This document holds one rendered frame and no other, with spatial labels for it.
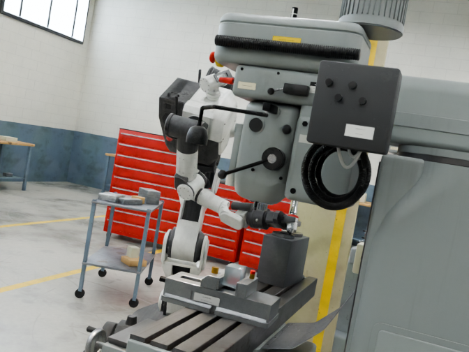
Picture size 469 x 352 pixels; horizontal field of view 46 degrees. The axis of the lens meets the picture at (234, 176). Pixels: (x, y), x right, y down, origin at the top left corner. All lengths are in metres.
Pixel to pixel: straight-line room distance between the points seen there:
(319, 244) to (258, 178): 1.87
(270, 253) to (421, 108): 0.87
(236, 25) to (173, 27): 10.70
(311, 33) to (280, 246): 0.85
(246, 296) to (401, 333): 0.45
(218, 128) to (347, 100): 1.02
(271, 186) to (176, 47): 10.70
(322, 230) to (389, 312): 2.00
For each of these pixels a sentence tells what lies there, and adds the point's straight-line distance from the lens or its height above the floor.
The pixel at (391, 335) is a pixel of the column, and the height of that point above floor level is 1.04.
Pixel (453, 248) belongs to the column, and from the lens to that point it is 1.58.
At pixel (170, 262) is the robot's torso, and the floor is 0.91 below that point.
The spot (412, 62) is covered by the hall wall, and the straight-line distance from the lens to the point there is 10.99.
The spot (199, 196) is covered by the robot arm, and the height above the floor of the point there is 1.24.
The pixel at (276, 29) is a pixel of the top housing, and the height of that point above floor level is 1.84.
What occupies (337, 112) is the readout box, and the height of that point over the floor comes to 1.60.
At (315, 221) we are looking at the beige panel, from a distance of 3.56.
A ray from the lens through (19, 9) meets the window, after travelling 11.74.
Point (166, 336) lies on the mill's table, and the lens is 1.48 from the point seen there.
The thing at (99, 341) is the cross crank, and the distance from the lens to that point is 2.22.
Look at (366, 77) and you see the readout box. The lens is 1.42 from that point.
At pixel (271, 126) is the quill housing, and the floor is 1.55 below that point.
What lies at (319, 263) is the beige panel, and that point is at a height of 0.84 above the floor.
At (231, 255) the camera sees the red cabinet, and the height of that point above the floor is 0.15.
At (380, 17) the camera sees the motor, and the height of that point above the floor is 1.92.
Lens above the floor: 1.47
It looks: 3 degrees down
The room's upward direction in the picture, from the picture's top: 10 degrees clockwise
